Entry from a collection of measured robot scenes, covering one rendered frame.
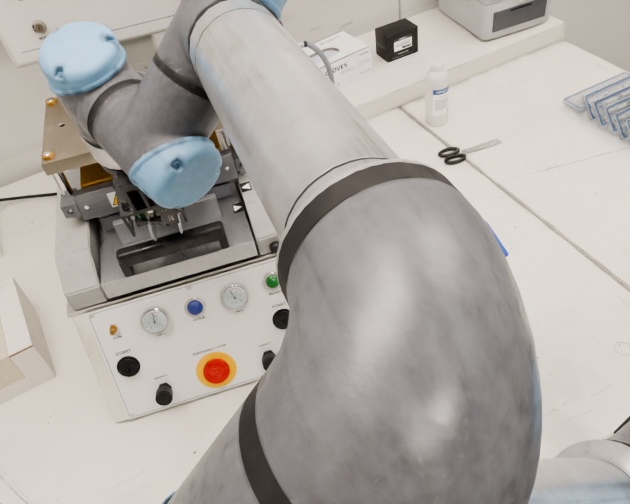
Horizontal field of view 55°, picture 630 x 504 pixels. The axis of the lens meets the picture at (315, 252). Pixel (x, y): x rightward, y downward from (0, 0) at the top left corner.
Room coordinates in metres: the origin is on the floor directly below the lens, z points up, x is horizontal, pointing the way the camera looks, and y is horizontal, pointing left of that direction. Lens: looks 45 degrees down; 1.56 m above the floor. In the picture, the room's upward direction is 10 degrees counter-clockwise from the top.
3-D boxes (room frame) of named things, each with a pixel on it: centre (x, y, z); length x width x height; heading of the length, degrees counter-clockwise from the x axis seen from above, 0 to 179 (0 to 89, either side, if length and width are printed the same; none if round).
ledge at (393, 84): (1.41, -0.28, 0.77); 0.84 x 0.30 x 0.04; 110
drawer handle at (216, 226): (0.63, 0.19, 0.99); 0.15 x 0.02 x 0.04; 99
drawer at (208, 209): (0.76, 0.21, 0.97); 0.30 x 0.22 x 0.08; 9
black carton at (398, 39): (1.42, -0.30, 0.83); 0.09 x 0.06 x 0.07; 108
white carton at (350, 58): (1.34, -0.09, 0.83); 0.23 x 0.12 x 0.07; 117
